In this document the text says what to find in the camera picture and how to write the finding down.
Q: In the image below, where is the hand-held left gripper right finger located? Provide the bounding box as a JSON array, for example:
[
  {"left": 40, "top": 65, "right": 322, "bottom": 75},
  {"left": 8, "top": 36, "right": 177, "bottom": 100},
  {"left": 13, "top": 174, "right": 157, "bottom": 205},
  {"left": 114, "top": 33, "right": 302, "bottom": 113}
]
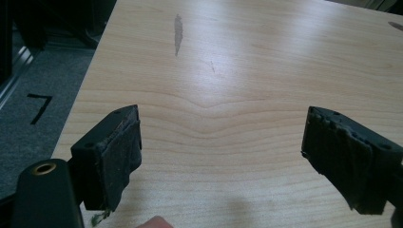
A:
[{"left": 300, "top": 105, "right": 403, "bottom": 216}]

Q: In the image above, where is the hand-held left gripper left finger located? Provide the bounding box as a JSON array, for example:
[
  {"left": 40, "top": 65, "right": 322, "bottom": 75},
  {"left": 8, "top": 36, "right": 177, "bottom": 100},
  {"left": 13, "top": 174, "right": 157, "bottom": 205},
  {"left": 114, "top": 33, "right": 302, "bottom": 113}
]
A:
[{"left": 69, "top": 104, "right": 143, "bottom": 213}]

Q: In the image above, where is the silver metal rail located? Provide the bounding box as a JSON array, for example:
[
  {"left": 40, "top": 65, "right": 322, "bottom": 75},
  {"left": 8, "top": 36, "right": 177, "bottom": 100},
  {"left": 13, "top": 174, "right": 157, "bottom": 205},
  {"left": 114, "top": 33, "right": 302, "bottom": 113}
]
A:
[{"left": 0, "top": 46, "right": 34, "bottom": 110}]

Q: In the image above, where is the dark equipment base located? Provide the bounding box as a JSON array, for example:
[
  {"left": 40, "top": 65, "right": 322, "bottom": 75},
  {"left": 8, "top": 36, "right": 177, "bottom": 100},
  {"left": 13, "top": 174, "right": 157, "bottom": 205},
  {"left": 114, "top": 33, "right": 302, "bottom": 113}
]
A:
[{"left": 0, "top": 0, "right": 118, "bottom": 50}]

